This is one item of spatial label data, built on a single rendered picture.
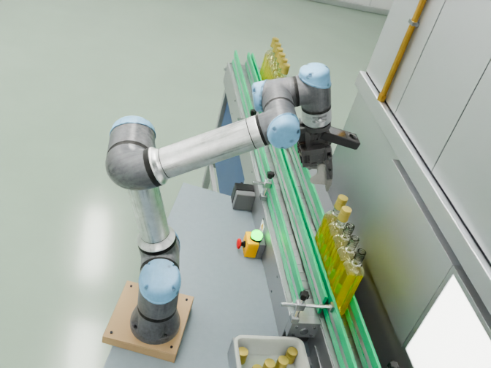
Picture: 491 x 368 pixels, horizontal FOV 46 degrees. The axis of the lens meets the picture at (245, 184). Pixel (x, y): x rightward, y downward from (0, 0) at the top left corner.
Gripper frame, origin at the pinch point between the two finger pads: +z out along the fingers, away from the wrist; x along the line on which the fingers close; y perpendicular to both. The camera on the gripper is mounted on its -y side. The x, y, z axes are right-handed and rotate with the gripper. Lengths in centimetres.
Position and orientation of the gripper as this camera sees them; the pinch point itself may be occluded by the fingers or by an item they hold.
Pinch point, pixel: (326, 180)
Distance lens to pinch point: 161.6
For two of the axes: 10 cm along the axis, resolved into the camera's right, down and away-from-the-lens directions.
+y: -9.9, 1.7, -0.2
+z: 1.1, 7.7, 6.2
